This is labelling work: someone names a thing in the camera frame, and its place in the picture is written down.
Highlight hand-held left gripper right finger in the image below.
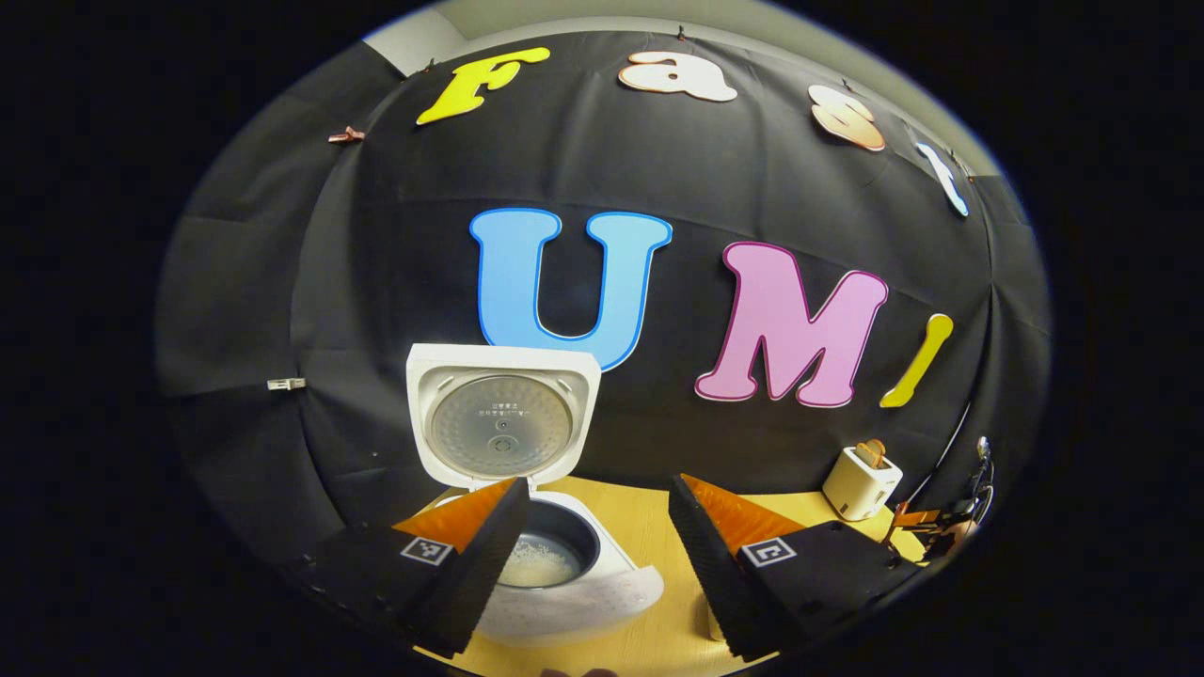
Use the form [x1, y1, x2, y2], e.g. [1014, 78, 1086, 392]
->
[668, 475, 925, 662]

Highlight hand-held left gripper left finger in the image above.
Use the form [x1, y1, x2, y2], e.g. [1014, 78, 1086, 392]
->
[282, 477, 531, 657]

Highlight white rice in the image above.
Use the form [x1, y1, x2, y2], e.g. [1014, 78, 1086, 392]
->
[499, 538, 584, 589]

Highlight white rice cooker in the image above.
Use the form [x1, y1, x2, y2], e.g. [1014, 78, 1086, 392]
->
[406, 343, 664, 648]

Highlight white toaster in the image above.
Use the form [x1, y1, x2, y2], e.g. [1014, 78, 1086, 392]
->
[823, 447, 904, 523]

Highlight black backdrop cloth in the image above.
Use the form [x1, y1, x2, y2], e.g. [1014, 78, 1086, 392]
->
[155, 30, 1053, 570]

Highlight white wall cable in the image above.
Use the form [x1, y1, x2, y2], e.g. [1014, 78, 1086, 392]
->
[903, 402, 973, 509]

